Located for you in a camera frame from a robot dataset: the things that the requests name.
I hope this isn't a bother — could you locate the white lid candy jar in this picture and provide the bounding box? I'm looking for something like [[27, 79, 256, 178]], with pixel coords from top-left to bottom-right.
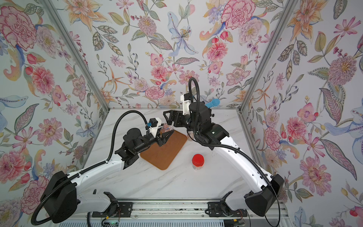
[[160, 124, 174, 138]]

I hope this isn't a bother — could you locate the brown wooden tray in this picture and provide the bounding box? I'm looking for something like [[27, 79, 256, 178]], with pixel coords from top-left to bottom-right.
[[140, 131, 187, 170]]

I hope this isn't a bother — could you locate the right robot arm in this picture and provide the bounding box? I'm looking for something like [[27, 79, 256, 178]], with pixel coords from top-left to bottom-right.
[[163, 101, 284, 217]]

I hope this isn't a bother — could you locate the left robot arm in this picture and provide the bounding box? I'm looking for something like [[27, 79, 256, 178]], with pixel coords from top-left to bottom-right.
[[40, 128, 174, 223]]

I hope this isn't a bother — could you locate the red lid jar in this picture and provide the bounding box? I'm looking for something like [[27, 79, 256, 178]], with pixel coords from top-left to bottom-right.
[[192, 154, 205, 170]]

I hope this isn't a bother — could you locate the blue microphone on stand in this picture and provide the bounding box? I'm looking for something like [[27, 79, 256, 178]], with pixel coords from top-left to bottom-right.
[[205, 98, 220, 109]]

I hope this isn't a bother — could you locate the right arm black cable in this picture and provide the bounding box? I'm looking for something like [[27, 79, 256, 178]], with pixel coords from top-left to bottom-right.
[[188, 77, 281, 227]]

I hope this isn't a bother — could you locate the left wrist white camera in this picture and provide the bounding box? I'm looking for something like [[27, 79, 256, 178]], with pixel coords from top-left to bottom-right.
[[147, 118, 162, 138]]

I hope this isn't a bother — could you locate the wrist white camera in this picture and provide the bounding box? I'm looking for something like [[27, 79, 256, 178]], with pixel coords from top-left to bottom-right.
[[181, 93, 194, 115], [147, 118, 162, 138]]

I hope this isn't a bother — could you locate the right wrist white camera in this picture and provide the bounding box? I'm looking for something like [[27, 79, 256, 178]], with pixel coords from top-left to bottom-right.
[[181, 93, 194, 115]]

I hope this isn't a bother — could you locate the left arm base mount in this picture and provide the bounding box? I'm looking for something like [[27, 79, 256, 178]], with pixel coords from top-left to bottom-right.
[[91, 192, 133, 218]]

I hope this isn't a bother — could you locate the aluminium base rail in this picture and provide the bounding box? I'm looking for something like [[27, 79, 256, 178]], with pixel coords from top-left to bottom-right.
[[59, 200, 292, 227]]

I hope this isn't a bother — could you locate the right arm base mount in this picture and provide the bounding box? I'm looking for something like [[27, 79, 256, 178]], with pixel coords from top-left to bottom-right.
[[205, 191, 248, 218]]

